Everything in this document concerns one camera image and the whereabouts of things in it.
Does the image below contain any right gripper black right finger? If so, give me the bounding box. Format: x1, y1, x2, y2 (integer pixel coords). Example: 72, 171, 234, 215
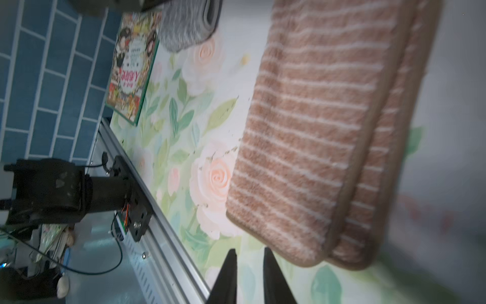
263, 247, 297, 304

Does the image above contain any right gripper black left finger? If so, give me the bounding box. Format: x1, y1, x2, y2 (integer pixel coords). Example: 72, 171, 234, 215
206, 249, 237, 304

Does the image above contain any brown striped dishcloth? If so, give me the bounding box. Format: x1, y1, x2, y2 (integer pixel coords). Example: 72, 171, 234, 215
226, 1, 442, 271

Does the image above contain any grey striped dishcloth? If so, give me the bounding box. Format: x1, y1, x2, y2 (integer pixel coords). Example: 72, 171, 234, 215
157, 0, 222, 53

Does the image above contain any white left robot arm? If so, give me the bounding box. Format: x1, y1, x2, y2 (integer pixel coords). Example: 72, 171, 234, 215
1, 158, 130, 227

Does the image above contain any left picture book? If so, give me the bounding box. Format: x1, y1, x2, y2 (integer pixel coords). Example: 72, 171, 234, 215
106, 11, 161, 125

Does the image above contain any aluminium frame rail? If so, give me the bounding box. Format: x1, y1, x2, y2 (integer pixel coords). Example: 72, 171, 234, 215
99, 118, 210, 303

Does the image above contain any white perforated cable duct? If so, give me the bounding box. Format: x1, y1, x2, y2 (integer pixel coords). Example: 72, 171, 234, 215
118, 220, 163, 303

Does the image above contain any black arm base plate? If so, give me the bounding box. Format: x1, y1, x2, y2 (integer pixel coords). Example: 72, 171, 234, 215
112, 155, 154, 243

